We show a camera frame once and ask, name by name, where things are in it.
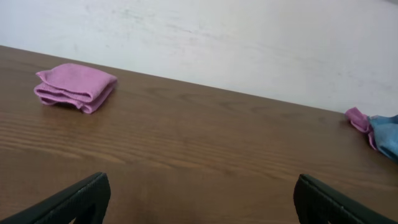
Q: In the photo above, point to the purple cloth under pile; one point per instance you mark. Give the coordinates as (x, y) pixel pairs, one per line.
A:
(361, 122)

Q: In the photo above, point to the blue microfiber cloth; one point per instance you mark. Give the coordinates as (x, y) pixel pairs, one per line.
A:
(385, 135)

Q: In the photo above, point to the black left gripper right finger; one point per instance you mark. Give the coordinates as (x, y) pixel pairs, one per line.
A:
(318, 203)

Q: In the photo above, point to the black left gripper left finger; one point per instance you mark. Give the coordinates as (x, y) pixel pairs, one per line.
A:
(83, 202)

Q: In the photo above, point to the purple microfiber cloth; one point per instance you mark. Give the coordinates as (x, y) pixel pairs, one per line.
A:
(84, 87)

